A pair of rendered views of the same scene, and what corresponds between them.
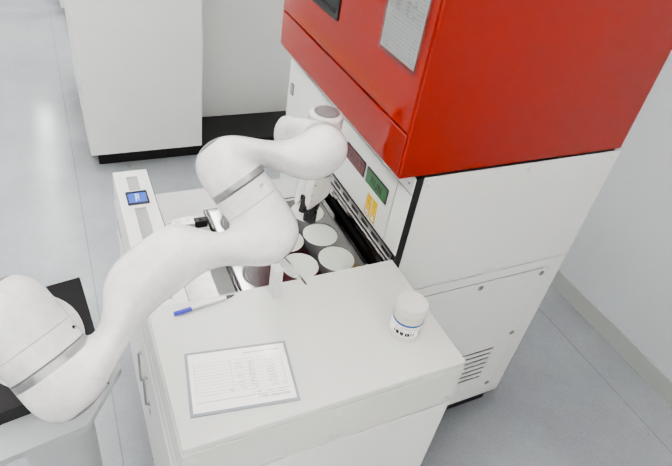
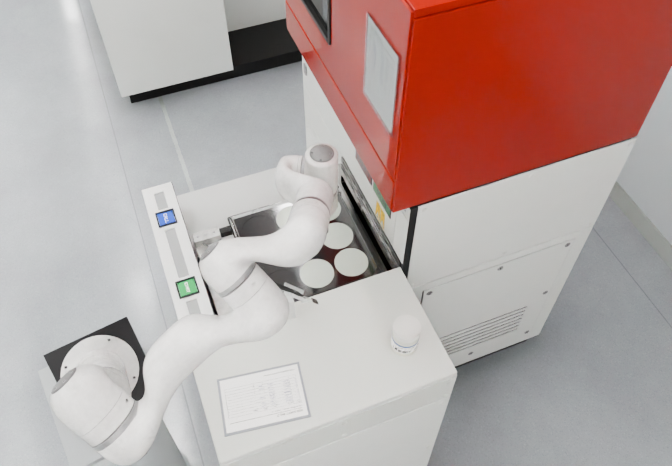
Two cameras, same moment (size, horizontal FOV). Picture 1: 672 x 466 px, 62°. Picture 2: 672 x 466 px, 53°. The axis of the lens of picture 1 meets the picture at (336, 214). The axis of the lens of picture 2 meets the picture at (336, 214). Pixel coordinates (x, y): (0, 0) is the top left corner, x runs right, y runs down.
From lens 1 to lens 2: 0.64 m
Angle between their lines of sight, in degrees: 16
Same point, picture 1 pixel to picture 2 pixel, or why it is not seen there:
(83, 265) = (131, 224)
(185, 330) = (216, 356)
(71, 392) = (132, 449)
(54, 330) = (113, 409)
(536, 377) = (587, 316)
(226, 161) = (221, 270)
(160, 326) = not seen: hidden behind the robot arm
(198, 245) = (208, 337)
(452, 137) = (440, 174)
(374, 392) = (373, 405)
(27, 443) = not seen: hidden behind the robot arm
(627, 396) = not seen: outside the picture
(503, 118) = (491, 148)
